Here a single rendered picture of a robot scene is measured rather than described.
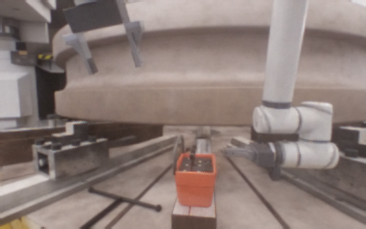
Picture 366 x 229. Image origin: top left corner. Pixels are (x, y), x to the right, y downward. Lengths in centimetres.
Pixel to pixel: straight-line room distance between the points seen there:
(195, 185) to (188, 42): 109
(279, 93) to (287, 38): 15
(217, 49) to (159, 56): 45
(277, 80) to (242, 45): 91
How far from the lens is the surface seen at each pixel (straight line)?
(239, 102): 127
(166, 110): 128
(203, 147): 116
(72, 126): 169
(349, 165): 151
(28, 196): 164
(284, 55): 59
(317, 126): 69
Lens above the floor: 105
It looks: 5 degrees down
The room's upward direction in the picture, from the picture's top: straight up
